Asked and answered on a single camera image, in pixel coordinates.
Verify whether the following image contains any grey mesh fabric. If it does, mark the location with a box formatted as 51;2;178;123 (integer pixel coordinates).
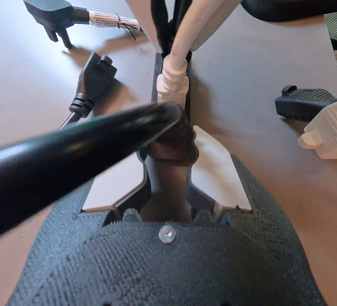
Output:
323;13;337;48

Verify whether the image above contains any black power strip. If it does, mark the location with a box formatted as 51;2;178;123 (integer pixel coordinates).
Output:
143;52;194;206

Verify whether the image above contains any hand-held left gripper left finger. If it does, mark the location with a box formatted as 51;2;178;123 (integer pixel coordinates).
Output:
82;151;153;217

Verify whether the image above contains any white extension cord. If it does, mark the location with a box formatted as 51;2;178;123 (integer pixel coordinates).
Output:
157;0;337;159

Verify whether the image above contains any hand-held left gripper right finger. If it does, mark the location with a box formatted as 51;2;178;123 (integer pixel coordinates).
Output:
186;125;252;215

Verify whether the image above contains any black three-pin plug cord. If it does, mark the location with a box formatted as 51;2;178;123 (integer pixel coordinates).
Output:
22;0;143;49

